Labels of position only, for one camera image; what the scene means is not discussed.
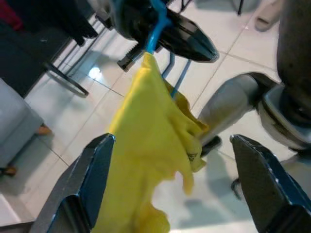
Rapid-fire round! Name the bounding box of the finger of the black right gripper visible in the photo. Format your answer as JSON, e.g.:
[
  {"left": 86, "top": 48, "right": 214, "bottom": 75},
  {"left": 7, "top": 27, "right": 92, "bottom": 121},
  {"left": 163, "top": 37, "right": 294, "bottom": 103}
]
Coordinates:
[
  {"left": 167, "top": 12, "right": 219, "bottom": 58},
  {"left": 157, "top": 24, "right": 214, "bottom": 63}
]

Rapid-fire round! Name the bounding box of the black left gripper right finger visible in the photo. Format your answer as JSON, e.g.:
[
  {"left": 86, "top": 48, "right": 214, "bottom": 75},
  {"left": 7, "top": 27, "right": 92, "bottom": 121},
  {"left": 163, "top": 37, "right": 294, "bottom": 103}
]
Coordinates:
[{"left": 229, "top": 134, "right": 311, "bottom": 233}]

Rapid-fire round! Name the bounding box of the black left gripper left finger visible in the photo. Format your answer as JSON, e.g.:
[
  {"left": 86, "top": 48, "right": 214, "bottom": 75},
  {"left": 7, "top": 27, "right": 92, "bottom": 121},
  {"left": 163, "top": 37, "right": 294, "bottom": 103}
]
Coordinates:
[{"left": 30, "top": 133, "right": 115, "bottom": 233}]

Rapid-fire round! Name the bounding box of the blue plastic clothes hanger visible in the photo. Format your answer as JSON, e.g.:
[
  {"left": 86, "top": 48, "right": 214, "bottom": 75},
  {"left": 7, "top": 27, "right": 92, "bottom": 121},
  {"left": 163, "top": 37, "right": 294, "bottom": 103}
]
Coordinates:
[{"left": 143, "top": 0, "right": 193, "bottom": 100}]

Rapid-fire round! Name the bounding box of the yellow shirt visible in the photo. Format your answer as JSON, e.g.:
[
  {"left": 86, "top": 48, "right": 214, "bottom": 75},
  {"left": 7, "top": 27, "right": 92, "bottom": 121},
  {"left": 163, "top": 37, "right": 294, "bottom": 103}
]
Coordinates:
[{"left": 93, "top": 54, "right": 210, "bottom": 233}]

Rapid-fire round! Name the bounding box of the beige slipper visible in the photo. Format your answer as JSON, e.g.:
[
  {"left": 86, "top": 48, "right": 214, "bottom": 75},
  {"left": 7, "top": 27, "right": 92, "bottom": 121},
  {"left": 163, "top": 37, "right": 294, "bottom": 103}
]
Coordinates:
[{"left": 254, "top": 0, "right": 282, "bottom": 32}]

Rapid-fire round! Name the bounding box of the robot silver lower leg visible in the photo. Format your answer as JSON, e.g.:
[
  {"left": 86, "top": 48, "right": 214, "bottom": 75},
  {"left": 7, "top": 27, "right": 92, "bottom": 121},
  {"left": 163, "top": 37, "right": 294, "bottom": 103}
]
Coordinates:
[{"left": 198, "top": 72, "right": 284, "bottom": 156}]

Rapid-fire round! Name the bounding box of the grey ottoman with wooden feet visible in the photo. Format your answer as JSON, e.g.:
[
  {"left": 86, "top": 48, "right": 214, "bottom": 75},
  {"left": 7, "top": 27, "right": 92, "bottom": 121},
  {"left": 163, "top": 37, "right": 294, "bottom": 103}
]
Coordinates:
[{"left": 0, "top": 77, "right": 53, "bottom": 177}]

